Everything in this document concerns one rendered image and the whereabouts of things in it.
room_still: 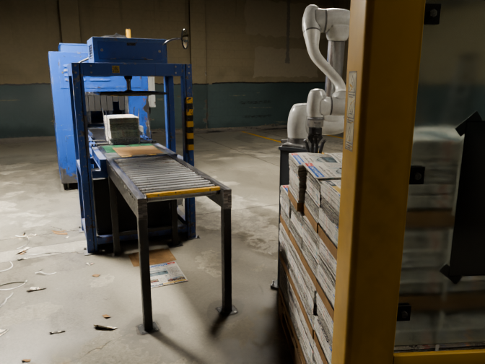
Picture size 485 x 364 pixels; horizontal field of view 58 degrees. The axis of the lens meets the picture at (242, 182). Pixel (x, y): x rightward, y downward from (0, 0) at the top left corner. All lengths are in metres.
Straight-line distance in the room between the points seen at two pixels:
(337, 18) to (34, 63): 9.05
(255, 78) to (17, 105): 5.94
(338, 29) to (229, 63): 9.35
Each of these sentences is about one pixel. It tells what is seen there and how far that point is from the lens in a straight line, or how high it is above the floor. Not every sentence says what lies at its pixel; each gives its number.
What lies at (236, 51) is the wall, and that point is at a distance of 12.10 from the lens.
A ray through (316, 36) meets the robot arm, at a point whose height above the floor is 1.67.
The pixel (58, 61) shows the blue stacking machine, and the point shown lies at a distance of 5.97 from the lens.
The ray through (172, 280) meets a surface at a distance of 3.28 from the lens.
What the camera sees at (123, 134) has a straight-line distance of 4.47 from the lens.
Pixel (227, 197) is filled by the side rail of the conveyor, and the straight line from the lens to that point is 2.57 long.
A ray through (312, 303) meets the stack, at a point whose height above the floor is 0.54.
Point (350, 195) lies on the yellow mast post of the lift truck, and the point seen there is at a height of 1.24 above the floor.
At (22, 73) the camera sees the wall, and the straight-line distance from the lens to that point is 11.12.
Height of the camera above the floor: 1.43
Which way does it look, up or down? 13 degrees down
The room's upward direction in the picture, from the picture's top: straight up
